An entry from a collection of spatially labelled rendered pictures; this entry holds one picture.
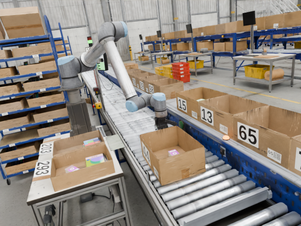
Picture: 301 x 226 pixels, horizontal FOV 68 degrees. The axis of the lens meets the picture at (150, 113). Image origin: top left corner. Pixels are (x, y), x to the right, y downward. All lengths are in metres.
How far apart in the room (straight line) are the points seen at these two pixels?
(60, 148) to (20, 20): 1.63
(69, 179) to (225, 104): 1.28
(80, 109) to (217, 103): 1.22
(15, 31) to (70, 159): 1.87
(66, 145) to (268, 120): 1.58
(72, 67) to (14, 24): 1.17
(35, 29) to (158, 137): 2.09
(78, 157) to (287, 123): 1.41
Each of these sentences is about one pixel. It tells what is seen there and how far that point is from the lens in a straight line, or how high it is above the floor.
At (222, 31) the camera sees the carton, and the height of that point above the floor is 1.46.
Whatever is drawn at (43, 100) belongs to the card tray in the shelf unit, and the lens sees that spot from 3.07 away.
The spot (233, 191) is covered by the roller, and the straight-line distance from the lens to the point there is 1.30.
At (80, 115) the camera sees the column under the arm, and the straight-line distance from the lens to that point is 2.17.
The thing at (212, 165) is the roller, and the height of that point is 0.74.
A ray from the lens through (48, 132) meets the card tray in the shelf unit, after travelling 3.19.
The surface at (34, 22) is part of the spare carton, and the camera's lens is 3.08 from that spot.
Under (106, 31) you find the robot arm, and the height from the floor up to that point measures 1.64.
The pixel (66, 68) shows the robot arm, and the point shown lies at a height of 1.40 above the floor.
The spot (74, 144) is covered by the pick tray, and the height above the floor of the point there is 0.78.
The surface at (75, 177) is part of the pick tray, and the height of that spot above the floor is 0.80.
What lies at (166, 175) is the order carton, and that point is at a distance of 1.31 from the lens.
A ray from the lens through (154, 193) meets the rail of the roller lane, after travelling 1.31.
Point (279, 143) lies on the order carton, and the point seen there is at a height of 1.00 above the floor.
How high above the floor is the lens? 1.55
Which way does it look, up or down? 18 degrees down
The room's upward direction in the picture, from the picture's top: 8 degrees counter-clockwise
